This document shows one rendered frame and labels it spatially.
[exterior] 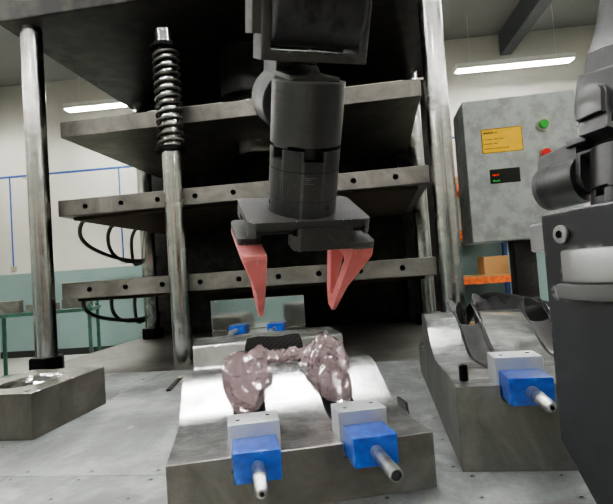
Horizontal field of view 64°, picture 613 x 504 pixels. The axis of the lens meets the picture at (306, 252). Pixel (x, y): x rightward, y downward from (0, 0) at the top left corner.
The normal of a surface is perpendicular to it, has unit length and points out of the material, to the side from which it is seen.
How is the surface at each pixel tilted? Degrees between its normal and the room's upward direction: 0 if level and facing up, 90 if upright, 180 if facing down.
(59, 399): 90
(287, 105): 109
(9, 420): 90
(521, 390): 90
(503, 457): 90
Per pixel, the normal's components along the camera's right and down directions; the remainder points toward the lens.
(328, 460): 0.15, -0.05
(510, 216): -0.14, -0.03
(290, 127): -0.38, 0.35
